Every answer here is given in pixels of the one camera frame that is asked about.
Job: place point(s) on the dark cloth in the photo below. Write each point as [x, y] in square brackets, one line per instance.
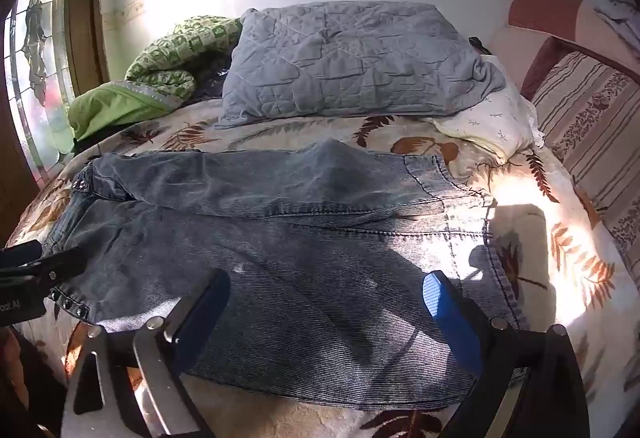
[212, 78]

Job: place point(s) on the pink padded headboard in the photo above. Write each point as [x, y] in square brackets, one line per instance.
[540, 18]

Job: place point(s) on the white crumpled cloth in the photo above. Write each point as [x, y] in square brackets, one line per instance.
[615, 13]

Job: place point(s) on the green patterned blanket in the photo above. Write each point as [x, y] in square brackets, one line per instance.
[165, 63]

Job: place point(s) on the striped pink cushion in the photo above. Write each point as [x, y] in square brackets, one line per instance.
[595, 128]

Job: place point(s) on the grey quilted blanket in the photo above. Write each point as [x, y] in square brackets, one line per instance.
[350, 63]

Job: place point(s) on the small black object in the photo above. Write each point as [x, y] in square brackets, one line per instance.
[479, 45]

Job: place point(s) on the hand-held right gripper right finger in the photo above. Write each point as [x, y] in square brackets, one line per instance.
[445, 313]

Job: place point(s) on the white printed pillow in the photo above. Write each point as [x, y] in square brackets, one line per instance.
[490, 123]

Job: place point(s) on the brown wooden window frame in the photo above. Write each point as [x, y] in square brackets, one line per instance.
[85, 18]

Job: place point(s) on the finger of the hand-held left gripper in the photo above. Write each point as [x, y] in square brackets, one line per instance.
[20, 254]
[60, 265]

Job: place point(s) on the stained glass window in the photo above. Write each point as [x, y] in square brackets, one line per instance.
[37, 68]

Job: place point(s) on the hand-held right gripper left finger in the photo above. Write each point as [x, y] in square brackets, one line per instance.
[200, 318]

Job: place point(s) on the blue denim pants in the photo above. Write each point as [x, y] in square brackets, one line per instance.
[300, 268]

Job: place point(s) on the leaf printed bed blanket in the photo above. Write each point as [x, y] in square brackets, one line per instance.
[280, 130]

